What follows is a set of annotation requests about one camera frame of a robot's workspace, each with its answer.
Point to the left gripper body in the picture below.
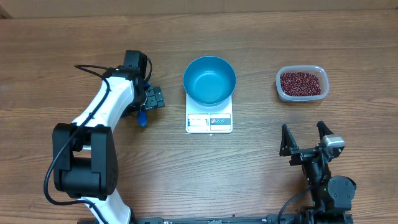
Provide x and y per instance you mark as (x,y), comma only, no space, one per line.
(149,99)

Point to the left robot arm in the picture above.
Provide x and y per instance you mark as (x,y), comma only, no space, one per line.
(85,167)

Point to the white digital kitchen scale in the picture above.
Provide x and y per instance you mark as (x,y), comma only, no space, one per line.
(216,119)

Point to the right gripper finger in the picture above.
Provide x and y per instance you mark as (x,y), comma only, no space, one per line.
(323,130)
(288,143)

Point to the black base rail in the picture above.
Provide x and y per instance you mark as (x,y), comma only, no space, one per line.
(270,219)

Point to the teal metal bowl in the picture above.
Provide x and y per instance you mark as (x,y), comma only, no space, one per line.
(209,80)

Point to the blue plastic measuring scoop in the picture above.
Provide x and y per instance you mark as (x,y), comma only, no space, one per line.
(142,116)

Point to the clear plastic food container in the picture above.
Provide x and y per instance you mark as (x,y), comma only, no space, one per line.
(314,69)

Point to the red adzuki beans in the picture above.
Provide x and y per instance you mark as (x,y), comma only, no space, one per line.
(300,84)

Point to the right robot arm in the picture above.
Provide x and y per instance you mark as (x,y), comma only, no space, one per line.
(331,195)

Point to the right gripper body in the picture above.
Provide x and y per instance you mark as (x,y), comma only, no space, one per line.
(314,170)

